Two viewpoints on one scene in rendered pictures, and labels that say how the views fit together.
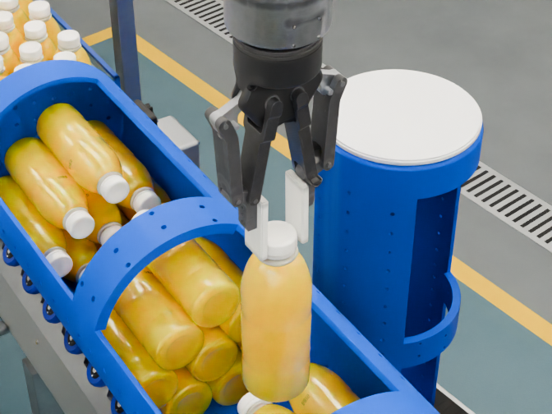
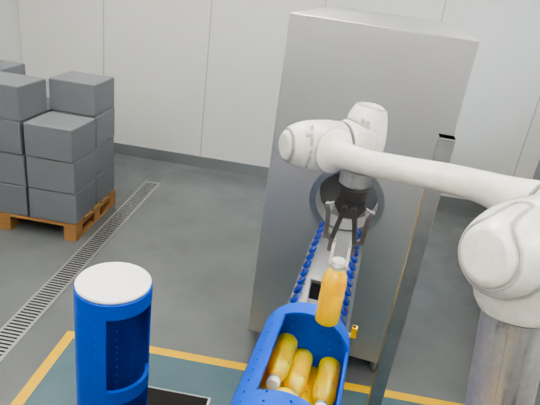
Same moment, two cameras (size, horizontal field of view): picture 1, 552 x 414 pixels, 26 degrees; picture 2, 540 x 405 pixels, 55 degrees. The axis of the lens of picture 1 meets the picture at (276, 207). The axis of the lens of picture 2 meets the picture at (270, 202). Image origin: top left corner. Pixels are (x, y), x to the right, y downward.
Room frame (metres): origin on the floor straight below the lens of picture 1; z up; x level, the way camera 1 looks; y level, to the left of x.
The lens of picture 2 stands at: (1.91, 0.71, 2.15)
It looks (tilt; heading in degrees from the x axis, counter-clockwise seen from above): 24 degrees down; 224
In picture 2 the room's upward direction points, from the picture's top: 8 degrees clockwise
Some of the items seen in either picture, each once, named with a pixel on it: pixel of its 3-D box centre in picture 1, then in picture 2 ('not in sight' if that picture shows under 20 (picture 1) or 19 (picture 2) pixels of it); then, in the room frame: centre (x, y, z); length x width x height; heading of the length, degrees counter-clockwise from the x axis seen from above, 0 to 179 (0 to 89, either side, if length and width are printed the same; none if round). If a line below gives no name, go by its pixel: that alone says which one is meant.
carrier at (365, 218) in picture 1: (385, 303); not in sight; (1.68, -0.21, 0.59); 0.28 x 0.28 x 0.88
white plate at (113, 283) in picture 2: not in sight; (113, 282); (1.10, -0.80, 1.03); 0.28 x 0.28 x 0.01
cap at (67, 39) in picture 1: (68, 39); not in sight; (1.83, 0.37, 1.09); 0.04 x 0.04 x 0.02
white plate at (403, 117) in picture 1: (400, 115); not in sight; (1.68, -0.21, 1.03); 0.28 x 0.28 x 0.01
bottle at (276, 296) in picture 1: (276, 315); (332, 293); (0.86, 0.00, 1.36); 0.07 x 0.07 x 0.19
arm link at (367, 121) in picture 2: not in sight; (361, 134); (0.87, 0.00, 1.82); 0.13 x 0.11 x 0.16; 168
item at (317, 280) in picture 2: not in sight; (320, 297); (0.47, -0.32, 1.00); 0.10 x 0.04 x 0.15; 123
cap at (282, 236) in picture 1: (276, 240); (338, 263); (0.86, 0.00, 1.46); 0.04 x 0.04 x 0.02
